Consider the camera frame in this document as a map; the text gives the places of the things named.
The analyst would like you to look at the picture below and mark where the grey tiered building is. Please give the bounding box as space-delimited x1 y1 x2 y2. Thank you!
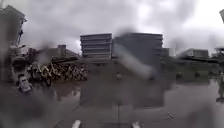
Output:
79 32 164 69

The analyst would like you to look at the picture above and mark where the wet grey paved ground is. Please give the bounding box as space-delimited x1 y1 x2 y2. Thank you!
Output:
0 71 224 128

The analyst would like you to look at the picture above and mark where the row of parked bicycles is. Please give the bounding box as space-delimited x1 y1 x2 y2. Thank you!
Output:
27 62 89 83

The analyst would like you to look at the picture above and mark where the robot's own part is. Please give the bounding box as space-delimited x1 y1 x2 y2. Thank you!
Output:
131 121 141 128
71 119 82 128

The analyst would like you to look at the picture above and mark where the low grey building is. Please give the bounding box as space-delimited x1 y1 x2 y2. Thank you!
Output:
178 48 211 63

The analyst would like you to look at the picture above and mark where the small white vehicle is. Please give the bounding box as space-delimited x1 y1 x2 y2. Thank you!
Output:
16 74 34 94

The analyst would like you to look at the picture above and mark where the dark building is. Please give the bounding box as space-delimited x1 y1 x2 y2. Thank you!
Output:
0 4 28 84

